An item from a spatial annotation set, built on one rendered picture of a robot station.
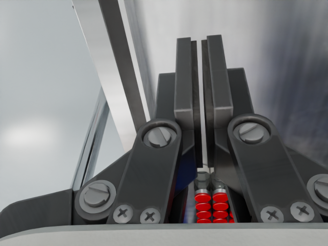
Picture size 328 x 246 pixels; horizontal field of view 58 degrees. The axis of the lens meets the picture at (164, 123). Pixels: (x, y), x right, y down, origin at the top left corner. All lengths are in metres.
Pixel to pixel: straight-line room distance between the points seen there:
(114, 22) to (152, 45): 0.04
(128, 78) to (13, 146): 1.82
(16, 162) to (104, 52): 1.96
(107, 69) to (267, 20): 0.15
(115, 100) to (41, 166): 1.87
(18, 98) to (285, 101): 1.53
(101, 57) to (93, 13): 0.04
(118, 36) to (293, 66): 0.16
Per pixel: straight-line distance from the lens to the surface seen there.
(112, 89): 0.32
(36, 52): 1.48
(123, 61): 0.27
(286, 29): 0.28
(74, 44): 1.39
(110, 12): 0.25
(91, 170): 0.80
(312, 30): 0.29
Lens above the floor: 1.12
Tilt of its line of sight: 43 degrees down
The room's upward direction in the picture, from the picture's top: 176 degrees counter-clockwise
